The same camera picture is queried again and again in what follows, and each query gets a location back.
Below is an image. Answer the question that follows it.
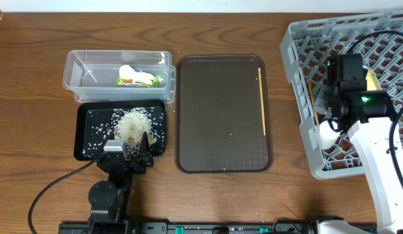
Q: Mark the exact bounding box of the yellow plate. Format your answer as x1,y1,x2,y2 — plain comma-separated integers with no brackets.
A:
363,66,382,91

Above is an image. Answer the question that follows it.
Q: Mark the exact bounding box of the grey dishwasher rack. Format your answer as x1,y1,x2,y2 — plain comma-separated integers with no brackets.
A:
279,11,403,180

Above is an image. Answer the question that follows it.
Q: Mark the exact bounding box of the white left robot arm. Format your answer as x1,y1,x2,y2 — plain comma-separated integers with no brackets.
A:
86,133,153,233

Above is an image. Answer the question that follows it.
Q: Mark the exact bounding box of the black waste tray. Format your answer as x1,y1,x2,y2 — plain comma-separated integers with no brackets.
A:
73,99,166,161

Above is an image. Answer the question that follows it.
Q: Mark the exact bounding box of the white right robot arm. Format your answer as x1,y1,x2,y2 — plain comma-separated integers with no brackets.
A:
319,84,403,233

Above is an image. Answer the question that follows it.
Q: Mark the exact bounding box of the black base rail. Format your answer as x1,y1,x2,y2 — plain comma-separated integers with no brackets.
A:
58,216,378,234

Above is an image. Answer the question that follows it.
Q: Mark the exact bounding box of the white cup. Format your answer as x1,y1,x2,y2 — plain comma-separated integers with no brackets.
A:
319,120,340,150

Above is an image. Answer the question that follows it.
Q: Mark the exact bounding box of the clear plastic waste bin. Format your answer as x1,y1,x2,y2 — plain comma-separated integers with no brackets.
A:
63,50,176,103

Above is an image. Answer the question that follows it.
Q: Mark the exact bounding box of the green snack wrapper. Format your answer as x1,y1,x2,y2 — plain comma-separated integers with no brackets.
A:
116,76,162,88

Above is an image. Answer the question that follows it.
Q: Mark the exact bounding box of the spilled rice food waste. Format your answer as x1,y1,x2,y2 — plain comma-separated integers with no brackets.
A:
81,107,166,160

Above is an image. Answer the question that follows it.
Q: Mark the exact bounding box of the wooden chopstick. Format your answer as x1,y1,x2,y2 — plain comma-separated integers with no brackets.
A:
257,67,267,137
307,81,320,130

